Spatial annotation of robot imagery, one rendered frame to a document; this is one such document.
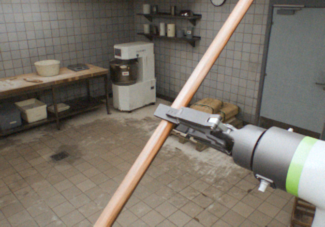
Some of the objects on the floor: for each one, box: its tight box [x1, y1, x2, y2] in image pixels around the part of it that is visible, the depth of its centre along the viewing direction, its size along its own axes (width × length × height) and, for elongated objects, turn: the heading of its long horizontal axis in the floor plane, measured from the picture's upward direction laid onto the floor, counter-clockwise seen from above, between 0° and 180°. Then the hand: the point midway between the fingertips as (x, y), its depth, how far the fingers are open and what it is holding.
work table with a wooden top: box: [0, 63, 110, 136], centre depth 513 cm, size 220×80×90 cm, turn 135°
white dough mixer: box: [109, 41, 156, 113], centre depth 586 cm, size 92×59×132 cm, turn 135°
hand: (172, 118), depth 61 cm, fingers closed on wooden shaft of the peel, 3 cm apart
